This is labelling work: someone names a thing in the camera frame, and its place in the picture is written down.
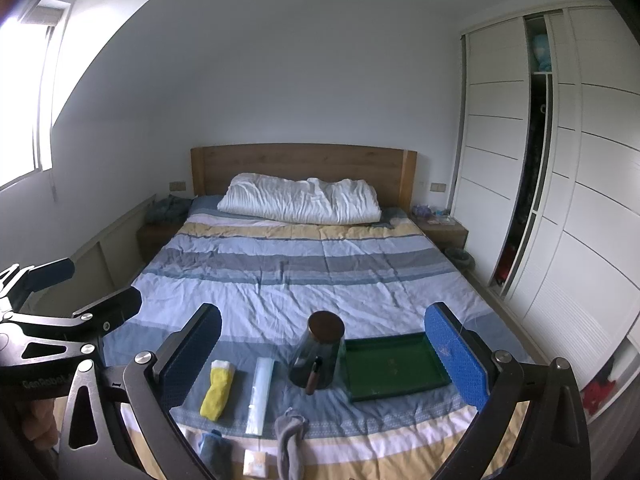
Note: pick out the right wooden nightstand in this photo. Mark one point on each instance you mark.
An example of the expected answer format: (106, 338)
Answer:
(450, 234)

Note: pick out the striped blue bed cover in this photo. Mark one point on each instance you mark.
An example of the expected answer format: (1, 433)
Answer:
(267, 278)

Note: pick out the right wall socket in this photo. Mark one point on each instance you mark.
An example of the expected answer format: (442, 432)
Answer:
(438, 187)

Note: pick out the dark glass jar wooden lid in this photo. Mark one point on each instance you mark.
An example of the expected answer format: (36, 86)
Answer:
(313, 362)

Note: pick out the yellow white towel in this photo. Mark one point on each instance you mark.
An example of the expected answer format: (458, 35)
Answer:
(221, 376)

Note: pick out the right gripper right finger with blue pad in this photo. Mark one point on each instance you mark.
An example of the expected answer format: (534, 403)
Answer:
(489, 381)

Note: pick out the dark waste basket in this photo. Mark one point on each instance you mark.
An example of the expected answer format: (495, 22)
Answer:
(460, 258)

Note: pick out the grey blue-trimmed cloth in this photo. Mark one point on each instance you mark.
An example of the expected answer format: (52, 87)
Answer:
(216, 454)

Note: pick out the grey sock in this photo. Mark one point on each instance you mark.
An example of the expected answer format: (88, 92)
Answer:
(290, 429)

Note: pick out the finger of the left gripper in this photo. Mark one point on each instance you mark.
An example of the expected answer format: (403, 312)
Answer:
(19, 282)
(96, 319)

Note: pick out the blue pillow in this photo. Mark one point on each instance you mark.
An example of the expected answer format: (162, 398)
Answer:
(206, 205)

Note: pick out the wooden headboard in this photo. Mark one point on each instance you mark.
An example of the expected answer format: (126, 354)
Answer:
(389, 170)

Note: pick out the white rolled duvet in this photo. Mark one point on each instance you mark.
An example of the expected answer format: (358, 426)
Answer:
(346, 202)

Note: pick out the green tray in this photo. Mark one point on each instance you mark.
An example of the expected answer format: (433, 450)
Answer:
(384, 367)

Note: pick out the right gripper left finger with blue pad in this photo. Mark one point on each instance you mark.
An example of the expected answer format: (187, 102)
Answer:
(156, 382)

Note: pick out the left wooden nightstand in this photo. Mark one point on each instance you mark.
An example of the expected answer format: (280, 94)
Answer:
(152, 238)

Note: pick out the teal item on shelf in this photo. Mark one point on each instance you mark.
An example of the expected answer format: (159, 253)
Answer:
(541, 52)

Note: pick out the window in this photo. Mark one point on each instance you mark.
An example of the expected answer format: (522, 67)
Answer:
(29, 47)

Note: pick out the white sliding wardrobe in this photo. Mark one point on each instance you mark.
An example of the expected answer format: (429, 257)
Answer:
(548, 182)

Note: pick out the dark clothes pile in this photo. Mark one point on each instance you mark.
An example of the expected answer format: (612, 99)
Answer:
(169, 210)

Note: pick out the left wall socket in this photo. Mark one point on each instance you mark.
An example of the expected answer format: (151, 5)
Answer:
(177, 186)

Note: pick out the wall socket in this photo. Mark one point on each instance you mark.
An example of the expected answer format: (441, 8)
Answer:
(438, 187)
(177, 186)

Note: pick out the wooden nightstand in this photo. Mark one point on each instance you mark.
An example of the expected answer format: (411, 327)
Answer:
(450, 234)
(152, 238)

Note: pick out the small white packet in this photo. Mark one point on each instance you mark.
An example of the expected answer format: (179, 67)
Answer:
(255, 464)

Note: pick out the red item by wardrobe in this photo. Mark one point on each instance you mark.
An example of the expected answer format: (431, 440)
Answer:
(599, 388)

